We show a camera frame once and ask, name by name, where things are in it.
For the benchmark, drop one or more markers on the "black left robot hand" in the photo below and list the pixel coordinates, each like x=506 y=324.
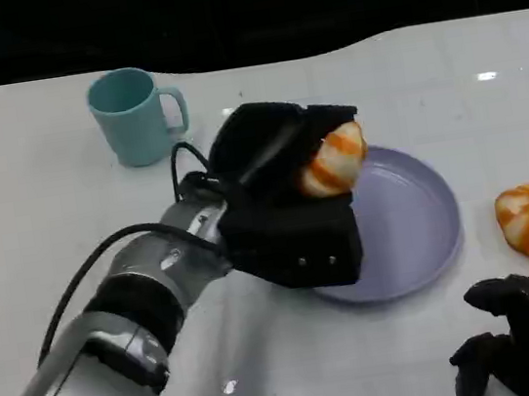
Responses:
x=257 y=145

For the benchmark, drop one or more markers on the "pale green mug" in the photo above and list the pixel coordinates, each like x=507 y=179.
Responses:
x=134 y=132

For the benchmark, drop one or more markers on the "lilac plate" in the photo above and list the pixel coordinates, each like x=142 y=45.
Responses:
x=405 y=217

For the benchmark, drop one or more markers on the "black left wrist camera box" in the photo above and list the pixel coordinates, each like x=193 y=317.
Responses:
x=290 y=243

